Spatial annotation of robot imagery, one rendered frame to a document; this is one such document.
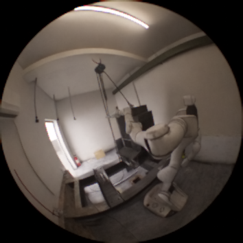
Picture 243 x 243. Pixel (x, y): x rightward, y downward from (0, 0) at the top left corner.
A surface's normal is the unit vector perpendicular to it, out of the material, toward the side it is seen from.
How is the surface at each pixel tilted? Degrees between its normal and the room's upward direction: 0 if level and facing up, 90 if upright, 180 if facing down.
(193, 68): 90
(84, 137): 90
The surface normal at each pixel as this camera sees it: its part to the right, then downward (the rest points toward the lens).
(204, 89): -0.83, 0.31
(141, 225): -0.28, -0.95
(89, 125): 0.48, -0.02
